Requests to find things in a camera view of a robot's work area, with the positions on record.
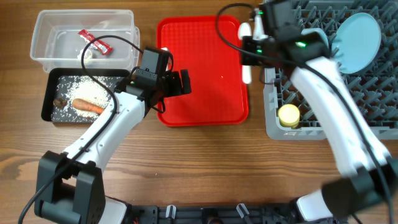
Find red plastic tray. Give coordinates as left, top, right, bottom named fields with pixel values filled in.
left=157, top=16, right=249, bottom=127

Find red sauce packet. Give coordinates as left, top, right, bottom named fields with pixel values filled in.
left=78, top=29, right=113, bottom=55

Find brown food scrap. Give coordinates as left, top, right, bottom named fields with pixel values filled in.
left=53, top=98, right=68, bottom=109

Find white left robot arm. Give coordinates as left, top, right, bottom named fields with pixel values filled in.
left=32, top=47, right=191, bottom=223

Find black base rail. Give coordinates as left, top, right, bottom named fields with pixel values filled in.
left=124, top=202, right=348, bottom=224

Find grey dishwasher rack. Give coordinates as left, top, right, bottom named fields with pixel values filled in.
left=261, top=1, right=397, bottom=140

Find white rice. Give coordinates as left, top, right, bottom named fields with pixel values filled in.
left=50, top=76, right=111, bottom=123

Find crumpled white tissue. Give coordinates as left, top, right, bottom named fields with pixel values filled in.
left=77, top=49, right=93, bottom=60

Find yellow plastic cup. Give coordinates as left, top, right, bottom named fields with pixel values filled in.
left=277, top=104, right=300, bottom=128

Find light blue bowl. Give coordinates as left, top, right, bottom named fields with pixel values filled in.
left=301, top=28, right=329, bottom=48

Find black waste tray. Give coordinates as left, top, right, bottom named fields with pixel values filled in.
left=41, top=68, right=132, bottom=124

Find clear plastic bin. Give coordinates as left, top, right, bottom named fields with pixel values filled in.
left=30, top=9, right=140, bottom=73

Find orange carrot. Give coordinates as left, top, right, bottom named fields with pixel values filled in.
left=72, top=98, right=104, bottom=114

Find white plastic spoon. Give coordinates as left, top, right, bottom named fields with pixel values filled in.
left=238, top=22, right=252, bottom=84

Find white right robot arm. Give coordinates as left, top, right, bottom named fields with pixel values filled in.
left=243, top=1, right=397, bottom=222

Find large light blue plate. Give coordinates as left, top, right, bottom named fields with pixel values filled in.
left=331, top=12, right=381, bottom=74

